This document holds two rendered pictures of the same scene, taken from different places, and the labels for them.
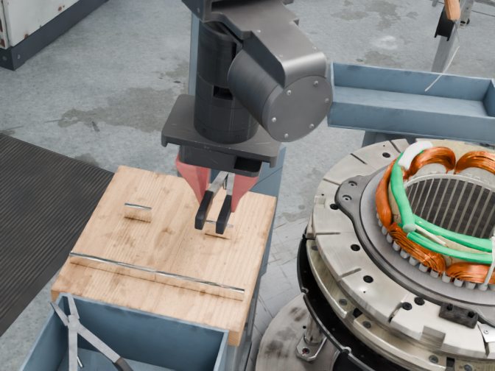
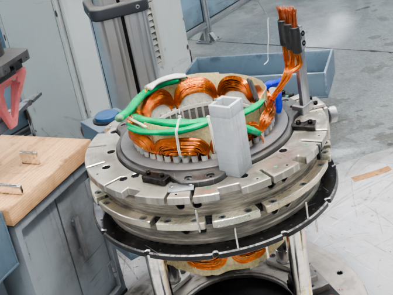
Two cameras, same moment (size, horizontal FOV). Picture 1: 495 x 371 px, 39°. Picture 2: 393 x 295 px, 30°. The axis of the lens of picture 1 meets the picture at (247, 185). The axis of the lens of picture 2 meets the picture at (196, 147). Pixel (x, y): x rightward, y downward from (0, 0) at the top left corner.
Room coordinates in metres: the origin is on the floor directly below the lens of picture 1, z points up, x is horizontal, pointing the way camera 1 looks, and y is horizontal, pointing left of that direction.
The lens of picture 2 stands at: (-0.25, -0.54, 1.50)
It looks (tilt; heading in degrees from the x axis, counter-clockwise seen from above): 26 degrees down; 22
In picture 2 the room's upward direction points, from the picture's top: 11 degrees counter-clockwise
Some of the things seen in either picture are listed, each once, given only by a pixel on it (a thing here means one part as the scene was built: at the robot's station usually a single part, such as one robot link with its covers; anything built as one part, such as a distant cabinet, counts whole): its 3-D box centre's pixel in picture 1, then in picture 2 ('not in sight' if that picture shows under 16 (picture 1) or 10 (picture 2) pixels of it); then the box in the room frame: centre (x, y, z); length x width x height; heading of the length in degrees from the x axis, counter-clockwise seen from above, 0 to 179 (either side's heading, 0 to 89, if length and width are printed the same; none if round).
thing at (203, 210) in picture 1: (204, 210); not in sight; (0.49, 0.04, 1.15); 0.04 x 0.01 x 0.02; 172
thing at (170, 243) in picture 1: (173, 246); (1, 175); (0.52, 0.07, 1.05); 0.20 x 0.19 x 0.02; 173
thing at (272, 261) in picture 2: not in sight; (285, 261); (0.68, -0.28, 0.81); 0.07 x 0.03 x 0.01; 66
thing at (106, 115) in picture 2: not in sight; (106, 115); (0.75, 0.00, 1.04); 0.04 x 0.04 x 0.01
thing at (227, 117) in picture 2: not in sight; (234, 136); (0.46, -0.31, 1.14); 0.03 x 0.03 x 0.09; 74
